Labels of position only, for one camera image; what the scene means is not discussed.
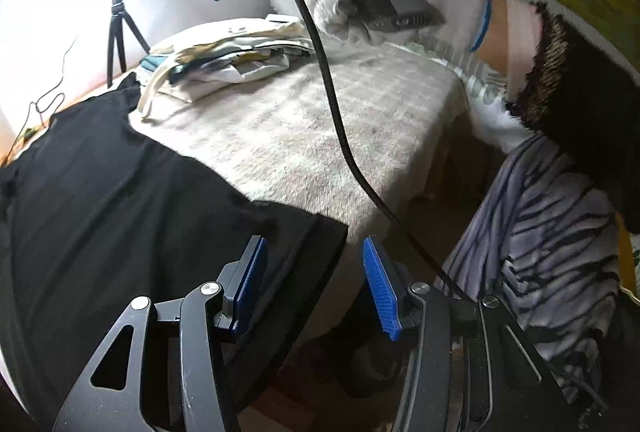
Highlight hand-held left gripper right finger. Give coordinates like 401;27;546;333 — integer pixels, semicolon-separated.
362;235;608;432

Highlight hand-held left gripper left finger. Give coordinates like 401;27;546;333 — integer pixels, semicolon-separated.
52;235;268;432

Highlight black garment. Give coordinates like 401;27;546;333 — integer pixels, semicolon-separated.
0;72;349;432

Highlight pile of folded clothes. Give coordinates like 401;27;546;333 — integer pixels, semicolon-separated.
136;15;316;120

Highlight black tripod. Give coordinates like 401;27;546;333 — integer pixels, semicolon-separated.
106;0;151;88

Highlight beige checked blanket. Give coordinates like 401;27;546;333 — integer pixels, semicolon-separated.
127;20;473;348

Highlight white printed cloth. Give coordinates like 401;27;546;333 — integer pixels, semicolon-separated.
400;41;532;154

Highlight person's striped grey pants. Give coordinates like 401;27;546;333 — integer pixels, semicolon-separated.
434;132;628;413

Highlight orange wooden bed edge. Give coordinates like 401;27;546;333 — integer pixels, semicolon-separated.
0;67;131;163

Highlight thick black cable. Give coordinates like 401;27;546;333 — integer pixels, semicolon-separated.
277;0;471;302

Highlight thin ring light cable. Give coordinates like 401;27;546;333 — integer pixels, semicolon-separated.
10;31;81;148

